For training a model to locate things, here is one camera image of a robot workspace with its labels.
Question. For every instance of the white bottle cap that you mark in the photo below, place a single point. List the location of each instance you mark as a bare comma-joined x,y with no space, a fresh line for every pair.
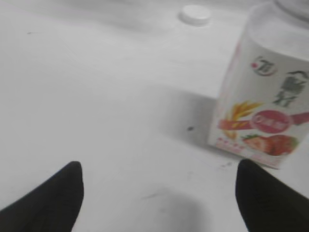
195,15

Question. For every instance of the white meinianda yogurt bottle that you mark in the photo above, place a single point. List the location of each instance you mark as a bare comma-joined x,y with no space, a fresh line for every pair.
262,113

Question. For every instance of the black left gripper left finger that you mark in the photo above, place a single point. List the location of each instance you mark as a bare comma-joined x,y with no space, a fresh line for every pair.
53,206

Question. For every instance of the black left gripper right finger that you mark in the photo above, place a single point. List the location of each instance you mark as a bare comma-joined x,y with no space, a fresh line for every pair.
266,204

